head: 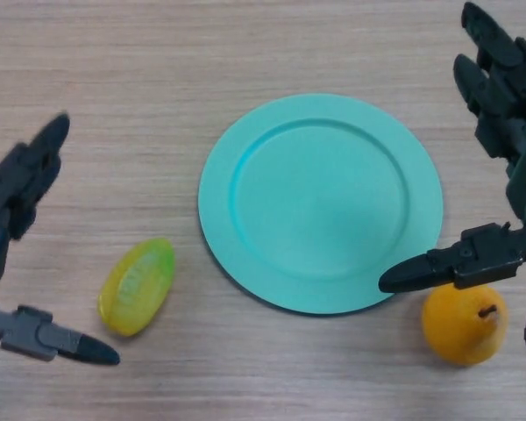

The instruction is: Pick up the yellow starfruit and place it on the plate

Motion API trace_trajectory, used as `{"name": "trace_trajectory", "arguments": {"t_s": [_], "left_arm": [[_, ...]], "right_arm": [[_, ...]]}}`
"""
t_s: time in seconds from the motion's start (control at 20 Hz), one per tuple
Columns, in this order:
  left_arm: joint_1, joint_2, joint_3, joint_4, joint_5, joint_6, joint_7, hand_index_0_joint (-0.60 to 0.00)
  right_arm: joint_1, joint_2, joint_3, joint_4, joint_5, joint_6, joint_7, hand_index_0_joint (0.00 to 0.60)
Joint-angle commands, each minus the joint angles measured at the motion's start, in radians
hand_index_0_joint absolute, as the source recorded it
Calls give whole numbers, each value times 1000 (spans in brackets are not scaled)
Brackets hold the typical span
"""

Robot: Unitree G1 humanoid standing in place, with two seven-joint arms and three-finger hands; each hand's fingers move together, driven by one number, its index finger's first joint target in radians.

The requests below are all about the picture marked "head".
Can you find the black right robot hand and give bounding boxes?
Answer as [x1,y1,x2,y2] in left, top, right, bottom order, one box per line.
[378,2,526,294]

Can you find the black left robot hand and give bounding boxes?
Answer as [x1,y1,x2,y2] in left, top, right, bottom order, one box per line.
[0,112,122,366]

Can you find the yellow green starfruit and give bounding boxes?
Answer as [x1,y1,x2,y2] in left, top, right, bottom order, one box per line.
[96,238,176,338]

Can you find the green round plate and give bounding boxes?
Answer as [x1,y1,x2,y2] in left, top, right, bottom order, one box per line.
[197,92,444,316]

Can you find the orange pear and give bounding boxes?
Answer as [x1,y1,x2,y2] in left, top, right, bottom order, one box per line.
[421,282,508,367]

